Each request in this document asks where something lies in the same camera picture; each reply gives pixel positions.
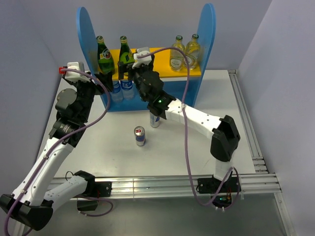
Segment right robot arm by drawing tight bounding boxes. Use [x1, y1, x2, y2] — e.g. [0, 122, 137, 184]
[118, 56, 240, 192]

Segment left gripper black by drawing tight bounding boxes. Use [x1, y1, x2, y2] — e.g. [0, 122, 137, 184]
[70, 71, 113, 121]

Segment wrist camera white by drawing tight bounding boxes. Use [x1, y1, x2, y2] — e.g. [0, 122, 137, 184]
[59, 61, 90, 83]
[132, 47, 152, 69]

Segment left water bottle blue label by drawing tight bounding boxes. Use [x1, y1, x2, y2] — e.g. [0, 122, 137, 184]
[111, 81, 124, 103]

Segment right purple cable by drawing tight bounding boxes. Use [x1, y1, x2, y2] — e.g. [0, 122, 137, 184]
[136, 47, 241, 209]

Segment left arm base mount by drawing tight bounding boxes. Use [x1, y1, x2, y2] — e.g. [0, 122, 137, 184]
[77, 181, 114, 217]

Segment purple cable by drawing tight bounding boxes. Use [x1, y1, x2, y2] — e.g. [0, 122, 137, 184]
[136, 47, 241, 209]
[3, 68, 114, 236]

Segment silver can red tab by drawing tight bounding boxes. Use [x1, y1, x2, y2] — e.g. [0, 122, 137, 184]
[134, 126, 146, 147]

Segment water bottle blue label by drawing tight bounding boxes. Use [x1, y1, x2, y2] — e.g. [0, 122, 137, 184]
[120, 80, 134, 100]
[111, 81, 124, 103]

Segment right water bottle blue label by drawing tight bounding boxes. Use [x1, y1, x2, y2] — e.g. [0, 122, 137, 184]
[120, 80, 134, 100]

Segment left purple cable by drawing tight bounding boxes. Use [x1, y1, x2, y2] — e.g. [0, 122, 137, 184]
[3, 68, 114, 236]

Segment blue and yellow shelf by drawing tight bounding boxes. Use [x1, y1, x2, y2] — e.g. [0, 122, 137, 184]
[76, 3, 216, 112]

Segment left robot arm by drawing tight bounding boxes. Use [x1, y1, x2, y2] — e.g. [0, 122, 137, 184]
[0, 68, 113, 235]

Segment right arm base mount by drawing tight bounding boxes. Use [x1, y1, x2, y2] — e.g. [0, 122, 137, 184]
[196, 175, 242, 210]

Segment green Perrier bottle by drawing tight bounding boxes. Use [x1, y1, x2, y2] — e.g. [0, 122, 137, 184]
[119, 35, 135, 63]
[96, 35, 115, 74]

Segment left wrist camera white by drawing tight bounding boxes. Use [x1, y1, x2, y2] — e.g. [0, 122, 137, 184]
[59, 61, 90, 83]

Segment silver blue can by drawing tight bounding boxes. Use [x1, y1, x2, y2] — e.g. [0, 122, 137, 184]
[150, 112, 160, 128]

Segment clear Chang bottle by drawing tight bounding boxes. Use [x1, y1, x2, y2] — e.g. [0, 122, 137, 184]
[169, 35, 185, 71]
[185, 33, 200, 70]

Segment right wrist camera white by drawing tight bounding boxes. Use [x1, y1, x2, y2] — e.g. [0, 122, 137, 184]
[132, 47, 152, 69]

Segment aluminium rail frame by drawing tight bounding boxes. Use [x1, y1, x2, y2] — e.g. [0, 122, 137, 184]
[12, 69, 296, 236]

